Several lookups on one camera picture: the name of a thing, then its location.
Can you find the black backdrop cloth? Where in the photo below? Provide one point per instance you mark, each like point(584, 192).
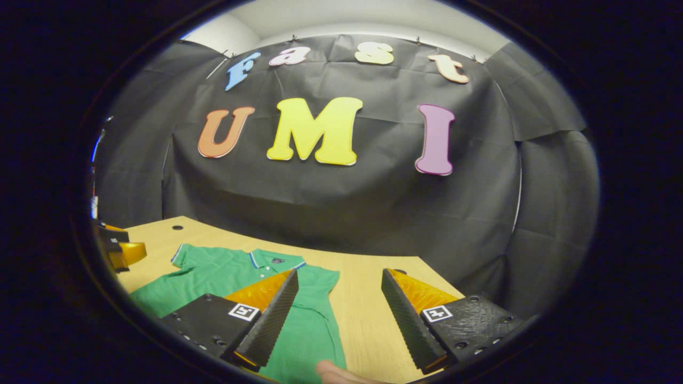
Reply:
point(347, 202)

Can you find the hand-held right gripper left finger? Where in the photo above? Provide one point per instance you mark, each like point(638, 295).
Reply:
point(267, 325)

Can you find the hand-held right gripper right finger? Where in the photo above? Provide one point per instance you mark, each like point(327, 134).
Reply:
point(408, 325)

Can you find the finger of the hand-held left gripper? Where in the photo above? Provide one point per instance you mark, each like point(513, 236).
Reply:
point(114, 239)

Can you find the green T-shirt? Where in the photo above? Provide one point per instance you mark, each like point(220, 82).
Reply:
point(213, 272)

